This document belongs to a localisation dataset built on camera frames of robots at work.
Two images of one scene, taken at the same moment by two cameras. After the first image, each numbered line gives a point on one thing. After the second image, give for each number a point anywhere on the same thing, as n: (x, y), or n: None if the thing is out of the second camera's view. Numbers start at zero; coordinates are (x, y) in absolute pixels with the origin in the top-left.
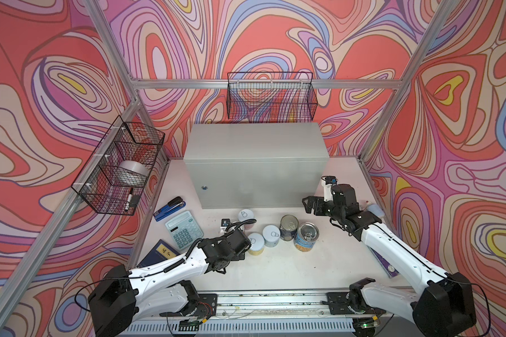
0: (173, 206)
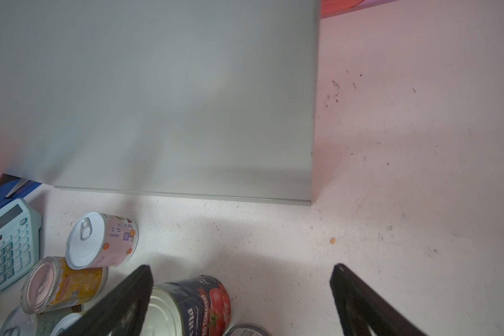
0: (8, 189)
